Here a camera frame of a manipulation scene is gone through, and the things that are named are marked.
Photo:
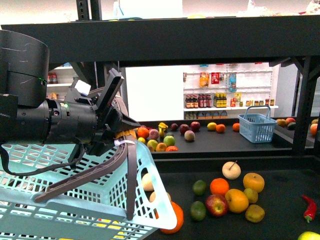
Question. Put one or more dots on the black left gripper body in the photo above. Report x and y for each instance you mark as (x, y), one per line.
(97, 114)

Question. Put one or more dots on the light blue shopping basket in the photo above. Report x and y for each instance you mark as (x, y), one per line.
(73, 214)

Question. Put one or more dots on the large yellow lemon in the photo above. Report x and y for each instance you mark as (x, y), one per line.
(109, 224)

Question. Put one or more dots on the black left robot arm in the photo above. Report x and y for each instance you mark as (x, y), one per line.
(27, 116)

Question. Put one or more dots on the left drinks shelf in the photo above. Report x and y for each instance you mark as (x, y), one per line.
(59, 81)

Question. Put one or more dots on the far yellow lemon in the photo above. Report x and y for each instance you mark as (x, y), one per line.
(211, 126)

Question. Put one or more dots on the white far product shelf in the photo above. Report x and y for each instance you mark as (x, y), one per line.
(225, 90)

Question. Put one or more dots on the black upper shelf board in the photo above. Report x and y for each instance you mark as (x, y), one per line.
(181, 41)

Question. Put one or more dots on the far pile of fruit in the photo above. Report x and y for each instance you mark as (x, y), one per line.
(157, 139)

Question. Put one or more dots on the white pear upper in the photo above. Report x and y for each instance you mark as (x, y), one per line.
(147, 183)

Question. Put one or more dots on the far pink peach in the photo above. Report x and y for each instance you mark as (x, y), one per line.
(189, 136)

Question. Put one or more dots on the dark red far apple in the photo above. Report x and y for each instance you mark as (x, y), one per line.
(195, 126)

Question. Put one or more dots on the green lime centre upper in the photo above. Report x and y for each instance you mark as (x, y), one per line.
(199, 188)

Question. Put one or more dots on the green lime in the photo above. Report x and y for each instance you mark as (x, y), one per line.
(198, 211)
(199, 188)

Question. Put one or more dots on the far orange tangerine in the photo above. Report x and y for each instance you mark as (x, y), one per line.
(220, 128)

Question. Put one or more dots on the green lime centre lower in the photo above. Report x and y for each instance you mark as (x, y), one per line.
(198, 211)

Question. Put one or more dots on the small orange tangerine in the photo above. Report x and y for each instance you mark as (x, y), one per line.
(219, 186)

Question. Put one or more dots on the white pear with stem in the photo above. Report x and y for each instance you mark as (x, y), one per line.
(231, 170)

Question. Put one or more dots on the red yellow apple centre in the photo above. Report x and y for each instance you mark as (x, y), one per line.
(216, 205)

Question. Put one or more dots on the blue plastic basket far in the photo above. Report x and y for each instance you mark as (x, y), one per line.
(256, 127)

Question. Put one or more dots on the yellow orange fruit centre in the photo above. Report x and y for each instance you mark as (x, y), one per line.
(237, 201)

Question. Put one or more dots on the golden orange pear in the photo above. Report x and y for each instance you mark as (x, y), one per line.
(254, 181)

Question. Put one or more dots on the brown kiwi upper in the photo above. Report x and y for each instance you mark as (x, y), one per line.
(252, 195)

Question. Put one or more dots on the brown kiwi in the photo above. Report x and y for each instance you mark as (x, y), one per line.
(252, 195)
(254, 213)

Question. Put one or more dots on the brown kiwi lower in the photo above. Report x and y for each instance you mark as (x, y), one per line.
(254, 213)

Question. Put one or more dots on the red chili pepper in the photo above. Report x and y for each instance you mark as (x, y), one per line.
(311, 210)

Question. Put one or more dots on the black shelf post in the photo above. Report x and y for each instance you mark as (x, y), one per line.
(309, 67)

